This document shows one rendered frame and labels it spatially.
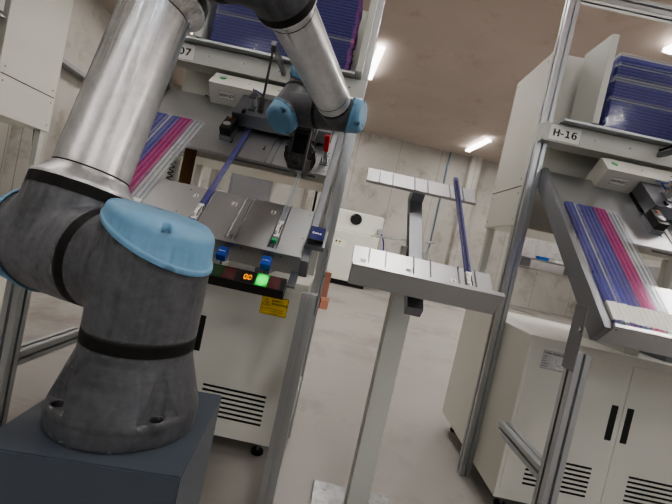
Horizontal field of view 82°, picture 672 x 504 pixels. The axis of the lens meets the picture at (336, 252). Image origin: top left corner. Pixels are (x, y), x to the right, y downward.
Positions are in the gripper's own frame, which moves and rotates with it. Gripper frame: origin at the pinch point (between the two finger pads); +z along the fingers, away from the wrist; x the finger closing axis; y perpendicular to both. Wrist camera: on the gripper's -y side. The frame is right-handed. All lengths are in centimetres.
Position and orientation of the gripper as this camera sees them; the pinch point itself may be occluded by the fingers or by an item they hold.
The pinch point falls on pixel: (299, 175)
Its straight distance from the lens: 122.3
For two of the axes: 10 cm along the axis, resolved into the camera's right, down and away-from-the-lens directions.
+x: -9.8, -2.1, 0.0
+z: -1.2, 5.4, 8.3
